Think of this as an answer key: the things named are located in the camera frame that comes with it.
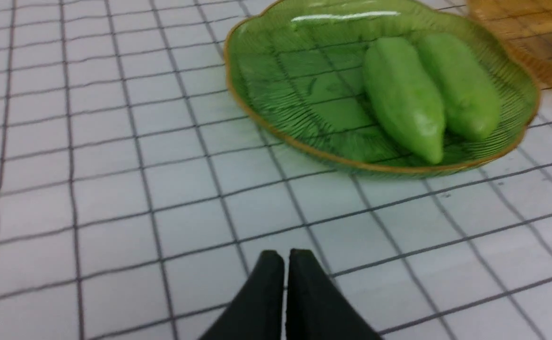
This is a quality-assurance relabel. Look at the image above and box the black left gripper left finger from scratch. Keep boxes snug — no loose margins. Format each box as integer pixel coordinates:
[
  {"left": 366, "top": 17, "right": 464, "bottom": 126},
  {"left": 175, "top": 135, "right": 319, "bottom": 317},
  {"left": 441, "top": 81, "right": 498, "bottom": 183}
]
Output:
[{"left": 201, "top": 250, "right": 285, "bottom": 340}]

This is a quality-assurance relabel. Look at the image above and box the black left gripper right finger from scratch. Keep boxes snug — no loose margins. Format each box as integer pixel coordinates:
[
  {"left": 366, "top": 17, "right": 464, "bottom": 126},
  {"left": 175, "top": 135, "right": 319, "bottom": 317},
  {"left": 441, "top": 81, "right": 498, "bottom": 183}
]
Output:
[{"left": 285, "top": 249, "right": 381, "bottom": 340}]

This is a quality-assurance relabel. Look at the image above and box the green vegetable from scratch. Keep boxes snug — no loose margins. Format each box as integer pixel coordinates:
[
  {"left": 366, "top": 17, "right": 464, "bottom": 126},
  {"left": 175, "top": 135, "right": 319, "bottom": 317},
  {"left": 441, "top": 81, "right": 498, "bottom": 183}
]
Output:
[
  {"left": 415, "top": 33, "right": 501, "bottom": 142},
  {"left": 362, "top": 37, "right": 445, "bottom": 164}
]

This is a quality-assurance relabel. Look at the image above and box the green glass plate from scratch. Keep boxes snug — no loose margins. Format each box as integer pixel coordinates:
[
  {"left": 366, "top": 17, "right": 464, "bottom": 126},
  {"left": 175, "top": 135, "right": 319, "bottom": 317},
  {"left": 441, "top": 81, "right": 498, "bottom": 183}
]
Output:
[{"left": 224, "top": 0, "right": 541, "bottom": 177}]

